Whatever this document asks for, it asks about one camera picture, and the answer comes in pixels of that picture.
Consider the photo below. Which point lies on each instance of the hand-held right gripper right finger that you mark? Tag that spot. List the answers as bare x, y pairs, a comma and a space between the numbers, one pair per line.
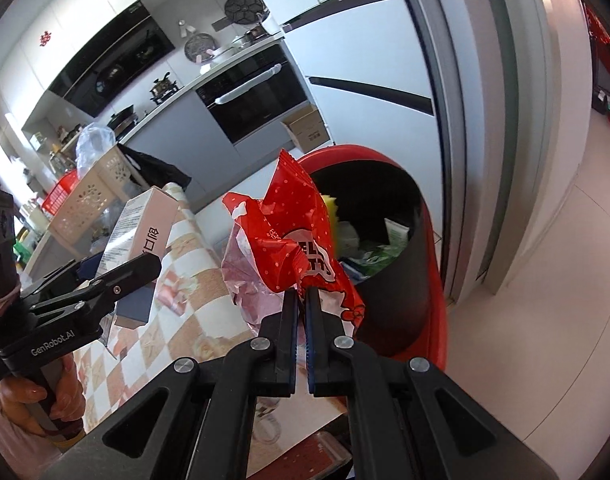
322, 360

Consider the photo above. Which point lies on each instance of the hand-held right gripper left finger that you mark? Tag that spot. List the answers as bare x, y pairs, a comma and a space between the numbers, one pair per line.
280, 360

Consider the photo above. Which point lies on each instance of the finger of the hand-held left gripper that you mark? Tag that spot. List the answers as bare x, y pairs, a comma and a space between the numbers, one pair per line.
87, 270
130, 272

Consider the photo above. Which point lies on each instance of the white and blue carton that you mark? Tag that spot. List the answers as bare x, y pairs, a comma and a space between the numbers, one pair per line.
140, 225

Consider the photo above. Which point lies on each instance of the black trash bin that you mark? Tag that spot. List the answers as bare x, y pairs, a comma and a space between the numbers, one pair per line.
400, 300

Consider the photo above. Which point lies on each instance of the green plastic packet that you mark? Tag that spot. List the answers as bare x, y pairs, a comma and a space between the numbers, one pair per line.
380, 257

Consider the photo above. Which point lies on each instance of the red and pink snack bag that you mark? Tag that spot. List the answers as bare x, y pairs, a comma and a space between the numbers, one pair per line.
295, 230

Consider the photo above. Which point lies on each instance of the person's left hand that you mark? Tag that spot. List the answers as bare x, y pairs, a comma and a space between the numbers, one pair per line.
67, 390

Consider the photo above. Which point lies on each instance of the beige perforated chair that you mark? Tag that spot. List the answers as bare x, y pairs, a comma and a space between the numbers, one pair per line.
90, 195

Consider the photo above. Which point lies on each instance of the red plastic basket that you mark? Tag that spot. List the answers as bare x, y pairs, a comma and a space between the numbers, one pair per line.
60, 192

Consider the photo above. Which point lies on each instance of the black cloth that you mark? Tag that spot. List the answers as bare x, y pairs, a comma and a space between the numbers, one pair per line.
157, 167

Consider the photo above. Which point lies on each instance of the red plastic chair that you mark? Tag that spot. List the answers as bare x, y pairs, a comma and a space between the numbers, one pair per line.
435, 320

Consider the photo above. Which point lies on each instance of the translucent plastic bag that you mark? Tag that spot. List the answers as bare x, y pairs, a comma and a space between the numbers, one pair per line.
92, 142

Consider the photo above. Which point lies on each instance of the black frying pan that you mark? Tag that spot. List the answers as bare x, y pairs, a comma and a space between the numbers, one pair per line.
122, 119

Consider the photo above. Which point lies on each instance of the grey kitchen counter cabinet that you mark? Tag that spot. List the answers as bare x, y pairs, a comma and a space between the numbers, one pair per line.
195, 130

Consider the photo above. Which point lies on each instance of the dark cooking pot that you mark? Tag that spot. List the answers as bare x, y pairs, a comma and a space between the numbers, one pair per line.
162, 87

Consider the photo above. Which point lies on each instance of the black range hood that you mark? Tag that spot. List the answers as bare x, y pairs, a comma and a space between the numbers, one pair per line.
115, 65

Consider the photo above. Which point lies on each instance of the black built-in oven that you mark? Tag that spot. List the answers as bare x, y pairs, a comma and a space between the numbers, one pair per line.
255, 105

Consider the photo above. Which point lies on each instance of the cardboard box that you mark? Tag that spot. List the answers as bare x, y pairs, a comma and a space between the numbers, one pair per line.
307, 130

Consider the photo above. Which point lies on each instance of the round grey trivet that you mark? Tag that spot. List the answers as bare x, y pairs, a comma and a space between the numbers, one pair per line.
200, 46

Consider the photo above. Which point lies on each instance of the steel pot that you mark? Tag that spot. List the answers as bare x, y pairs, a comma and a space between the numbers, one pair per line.
257, 34

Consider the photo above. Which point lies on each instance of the round black trivet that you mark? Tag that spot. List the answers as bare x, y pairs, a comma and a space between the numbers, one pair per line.
242, 7

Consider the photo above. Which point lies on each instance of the white refrigerator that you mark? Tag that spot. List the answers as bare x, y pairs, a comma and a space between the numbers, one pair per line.
365, 50

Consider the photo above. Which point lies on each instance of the red festive banners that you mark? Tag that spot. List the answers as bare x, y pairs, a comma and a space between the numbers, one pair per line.
607, 60

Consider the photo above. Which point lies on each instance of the grey sliding door frame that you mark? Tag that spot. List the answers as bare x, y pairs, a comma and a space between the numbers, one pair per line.
465, 110

